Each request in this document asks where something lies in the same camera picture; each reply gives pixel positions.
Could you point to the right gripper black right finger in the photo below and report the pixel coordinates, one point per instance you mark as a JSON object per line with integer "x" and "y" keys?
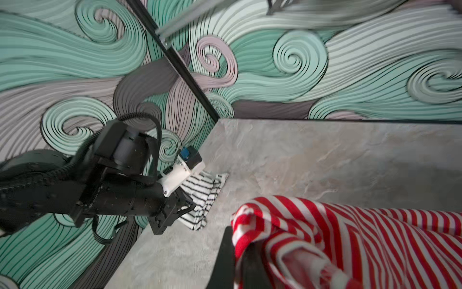
{"x": 254, "y": 275}

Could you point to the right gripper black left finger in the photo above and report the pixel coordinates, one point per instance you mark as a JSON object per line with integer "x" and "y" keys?
{"x": 222, "y": 276}

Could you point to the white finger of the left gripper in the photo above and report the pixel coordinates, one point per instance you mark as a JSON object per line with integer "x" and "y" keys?
{"x": 188, "y": 163}

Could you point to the red white striped tank top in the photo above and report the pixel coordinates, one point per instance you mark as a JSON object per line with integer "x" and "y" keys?
{"x": 313, "y": 245}

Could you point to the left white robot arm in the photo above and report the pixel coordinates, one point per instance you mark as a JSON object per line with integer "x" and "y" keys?
{"x": 40, "y": 182}

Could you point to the black white striped tank top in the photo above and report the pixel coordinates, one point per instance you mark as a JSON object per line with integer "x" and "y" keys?
{"x": 203, "y": 188}

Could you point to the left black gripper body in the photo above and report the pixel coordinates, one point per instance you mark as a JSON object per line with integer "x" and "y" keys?
{"x": 115, "y": 185}

